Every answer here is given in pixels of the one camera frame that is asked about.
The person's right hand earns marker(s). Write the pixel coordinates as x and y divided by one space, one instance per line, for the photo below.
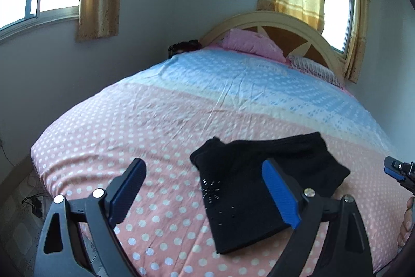
408 225

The plaid pillow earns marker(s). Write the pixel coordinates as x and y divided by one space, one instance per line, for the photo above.
314 69

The narrow yellow curtain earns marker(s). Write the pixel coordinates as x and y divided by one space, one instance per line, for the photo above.
356 24

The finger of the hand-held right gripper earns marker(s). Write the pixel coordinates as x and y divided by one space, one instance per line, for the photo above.
393 173
392 161

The window beside headboard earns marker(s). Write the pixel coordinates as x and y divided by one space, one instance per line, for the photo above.
337 4

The cream wooden headboard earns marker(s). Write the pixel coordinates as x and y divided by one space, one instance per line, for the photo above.
319 37

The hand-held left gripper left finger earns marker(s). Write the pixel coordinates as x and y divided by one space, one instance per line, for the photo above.
128 189

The black power plug on floor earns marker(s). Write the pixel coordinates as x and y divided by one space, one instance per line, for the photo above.
35 205

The black pants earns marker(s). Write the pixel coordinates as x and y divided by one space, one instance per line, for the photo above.
246 173

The dark bundle beside bed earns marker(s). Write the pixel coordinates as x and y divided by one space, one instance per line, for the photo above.
183 46

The pink blue polka dot quilt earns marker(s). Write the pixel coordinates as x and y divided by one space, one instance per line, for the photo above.
162 121

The pink pillow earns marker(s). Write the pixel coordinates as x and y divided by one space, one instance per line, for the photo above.
253 43

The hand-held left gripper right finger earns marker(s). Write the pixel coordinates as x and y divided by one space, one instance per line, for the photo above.
280 192

